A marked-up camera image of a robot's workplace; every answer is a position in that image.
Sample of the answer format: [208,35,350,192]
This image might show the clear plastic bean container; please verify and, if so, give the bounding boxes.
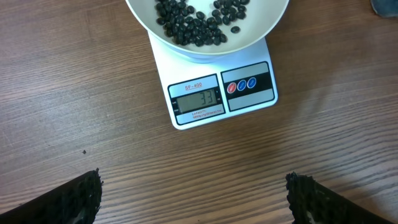
[371,0,398,17]

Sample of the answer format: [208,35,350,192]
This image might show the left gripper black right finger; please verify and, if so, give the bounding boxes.
[285,172,392,224]

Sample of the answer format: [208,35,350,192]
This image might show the black beans in bowl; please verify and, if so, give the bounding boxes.
[155,0,250,47]

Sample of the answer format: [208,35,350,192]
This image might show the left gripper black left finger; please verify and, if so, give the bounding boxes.
[1,169,103,224]

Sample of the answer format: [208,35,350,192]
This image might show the white round bowl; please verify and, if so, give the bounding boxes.
[126,0,289,64]

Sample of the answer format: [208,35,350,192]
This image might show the white digital kitchen scale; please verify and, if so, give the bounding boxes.
[150,36,278,130]

